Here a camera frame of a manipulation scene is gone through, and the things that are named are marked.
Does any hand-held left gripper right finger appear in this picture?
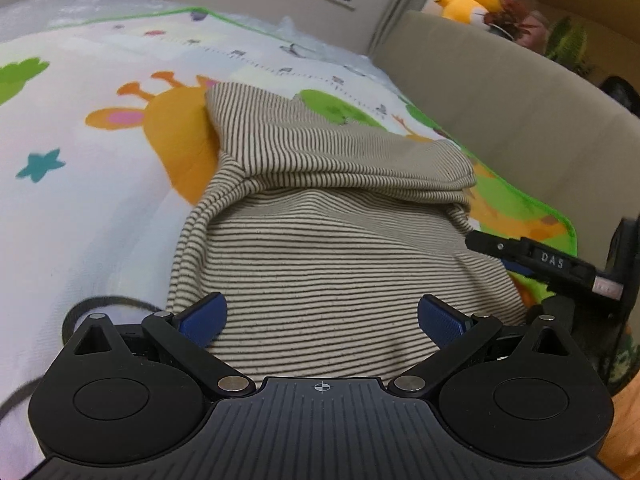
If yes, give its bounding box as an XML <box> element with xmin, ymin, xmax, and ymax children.
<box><xmin>387</xmin><ymin>294</ymin><xmax>581</xmax><ymax>397</ymax></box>

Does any green plant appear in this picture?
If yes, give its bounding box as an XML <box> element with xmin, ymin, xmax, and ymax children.
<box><xmin>545</xmin><ymin>15</ymin><xmax>601</xmax><ymax>78</ymax></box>

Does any black cable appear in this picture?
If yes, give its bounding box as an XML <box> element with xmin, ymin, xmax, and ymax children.
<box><xmin>0</xmin><ymin>296</ymin><xmax>168</xmax><ymax>416</ymax></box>

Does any striped beige garment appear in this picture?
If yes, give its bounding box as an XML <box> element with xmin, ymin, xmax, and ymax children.
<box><xmin>165</xmin><ymin>81</ymin><xmax>528</xmax><ymax>386</ymax></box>

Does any white quilted bed sheet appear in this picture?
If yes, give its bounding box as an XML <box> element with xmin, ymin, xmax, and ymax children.
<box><xmin>0</xmin><ymin>0</ymin><xmax>391</xmax><ymax>81</ymax></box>

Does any beige padded headboard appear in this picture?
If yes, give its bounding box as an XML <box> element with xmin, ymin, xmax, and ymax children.
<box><xmin>375</xmin><ymin>10</ymin><xmax>640</xmax><ymax>281</ymax></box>

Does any yellow plush toy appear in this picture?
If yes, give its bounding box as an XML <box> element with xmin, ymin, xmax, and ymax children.
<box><xmin>432</xmin><ymin>0</ymin><xmax>503</xmax><ymax>26</ymax></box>

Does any black object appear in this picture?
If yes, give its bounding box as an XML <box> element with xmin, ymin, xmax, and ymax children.
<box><xmin>597</xmin><ymin>76</ymin><xmax>640</xmax><ymax>113</ymax></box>

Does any dried flower bouquet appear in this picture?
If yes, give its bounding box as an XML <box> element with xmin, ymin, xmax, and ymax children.
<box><xmin>482</xmin><ymin>0</ymin><xmax>551</xmax><ymax>56</ymax></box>

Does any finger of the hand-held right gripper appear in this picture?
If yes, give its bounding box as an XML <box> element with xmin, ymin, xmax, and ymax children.
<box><xmin>465</xmin><ymin>232</ymin><xmax>623</xmax><ymax>306</ymax></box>
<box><xmin>541</xmin><ymin>294</ymin><xmax>616</xmax><ymax>328</ymax></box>

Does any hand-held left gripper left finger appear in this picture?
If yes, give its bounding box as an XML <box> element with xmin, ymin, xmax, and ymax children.
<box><xmin>64</xmin><ymin>292</ymin><xmax>256</xmax><ymax>397</ymax></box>

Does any giraffe printed blanket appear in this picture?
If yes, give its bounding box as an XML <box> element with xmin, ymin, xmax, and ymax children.
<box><xmin>0</xmin><ymin>6</ymin><xmax>640</xmax><ymax>480</ymax></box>

